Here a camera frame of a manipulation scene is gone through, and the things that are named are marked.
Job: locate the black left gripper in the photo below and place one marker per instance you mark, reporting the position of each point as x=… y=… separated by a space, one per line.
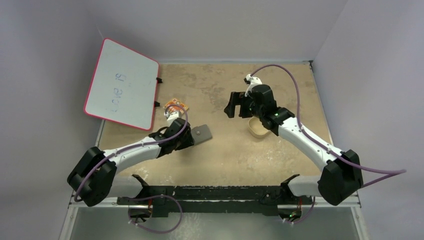
x=188 y=141

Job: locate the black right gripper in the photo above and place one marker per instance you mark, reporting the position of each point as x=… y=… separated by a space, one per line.
x=241 y=104

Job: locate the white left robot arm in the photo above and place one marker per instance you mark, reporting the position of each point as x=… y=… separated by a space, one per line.
x=94 y=178

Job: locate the orange circuit board card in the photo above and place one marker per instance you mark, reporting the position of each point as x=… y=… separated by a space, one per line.
x=175 y=105

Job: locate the beige oval tray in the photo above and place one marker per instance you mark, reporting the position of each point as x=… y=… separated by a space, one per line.
x=256 y=128

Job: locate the pink framed whiteboard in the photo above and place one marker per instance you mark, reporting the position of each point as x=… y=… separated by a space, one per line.
x=123 y=87

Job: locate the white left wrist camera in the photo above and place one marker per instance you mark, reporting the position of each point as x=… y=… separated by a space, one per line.
x=171 y=116

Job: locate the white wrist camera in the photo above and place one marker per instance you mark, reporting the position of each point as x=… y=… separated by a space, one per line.
x=171 y=116
x=251 y=81

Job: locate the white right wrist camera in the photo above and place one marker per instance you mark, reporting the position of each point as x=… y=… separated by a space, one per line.
x=251 y=81

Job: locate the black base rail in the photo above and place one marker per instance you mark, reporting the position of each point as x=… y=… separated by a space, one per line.
x=268 y=200

